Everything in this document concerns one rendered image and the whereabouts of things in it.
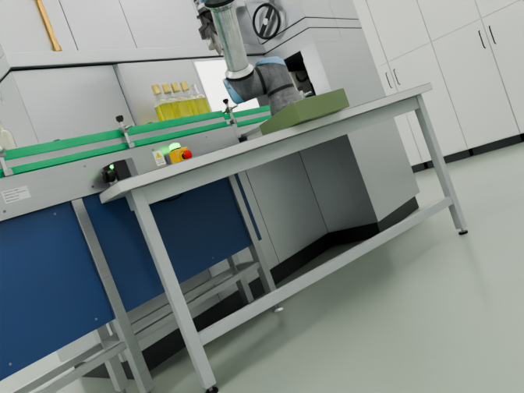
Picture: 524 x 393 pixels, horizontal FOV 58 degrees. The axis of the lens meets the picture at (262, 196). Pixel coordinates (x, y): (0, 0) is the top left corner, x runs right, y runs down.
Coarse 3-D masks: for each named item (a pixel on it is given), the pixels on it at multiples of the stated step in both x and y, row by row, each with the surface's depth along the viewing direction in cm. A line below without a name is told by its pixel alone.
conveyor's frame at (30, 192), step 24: (168, 144) 192; (192, 144) 201; (216, 144) 211; (48, 168) 153; (72, 168) 159; (96, 168) 166; (144, 168) 180; (0, 192) 141; (24, 192) 146; (48, 192) 152; (72, 192) 157; (96, 192) 164; (0, 216) 140
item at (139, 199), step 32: (416, 96) 226; (320, 128) 193; (352, 128) 202; (224, 160) 168; (256, 160) 175; (128, 192) 151; (160, 192) 154; (448, 192) 229; (416, 224) 214; (160, 256) 150; (352, 256) 192; (288, 288) 174; (192, 320) 153; (224, 320) 159; (192, 352) 151
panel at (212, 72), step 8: (200, 64) 256; (208, 64) 261; (216, 64) 265; (224, 64) 270; (200, 72) 255; (208, 72) 259; (216, 72) 264; (224, 72) 268; (208, 80) 258; (216, 80) 262; (208, 88) 256; (216, 88) 261; (224, 88) 265; (208, 96) 255; (216, 96) 259; (224, 96) 264; (216, 104) 258; (224, 104) 262; (232, 104) 267; (240, 104) 272; (248, 104) 277; (256, 104) 282
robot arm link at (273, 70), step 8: (256, 64) 191; (264, 64) 188; (272, 64) 187; (280, 64) 188; (264, 72) 187; (272, 72) 187; (280, 72) 188; (288, 72) 191; (264, 80) 187; (272, 80) 187; (280, 80) 187; (288, 80) 188; (264, 88) 188; (272, 88) 188
